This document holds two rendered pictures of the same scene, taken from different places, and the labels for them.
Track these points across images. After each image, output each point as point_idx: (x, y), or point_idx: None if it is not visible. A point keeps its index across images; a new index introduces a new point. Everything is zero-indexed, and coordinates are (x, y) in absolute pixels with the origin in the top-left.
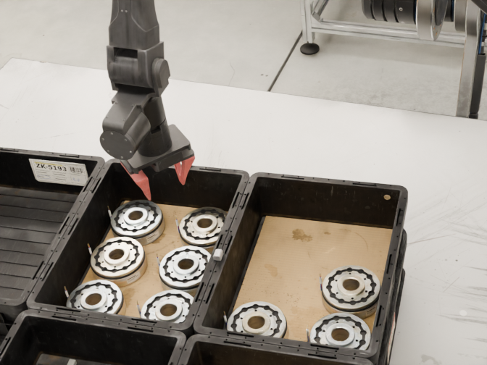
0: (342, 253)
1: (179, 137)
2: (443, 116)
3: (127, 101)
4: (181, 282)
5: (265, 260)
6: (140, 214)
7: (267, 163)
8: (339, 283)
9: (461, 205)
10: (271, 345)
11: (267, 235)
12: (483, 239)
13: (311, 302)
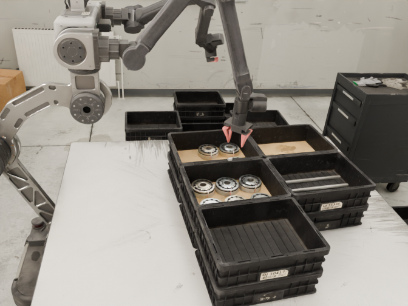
0: (189, 159)
1: (229, 119)
2: (63, 178)
3: (254, 94)
4: (235, 181)
5: None
6: None
7: (116, 222)
8: (209, 150)
9: (124, 165)
10: (254, 142)
11: None
12: (141, 159)
13: None
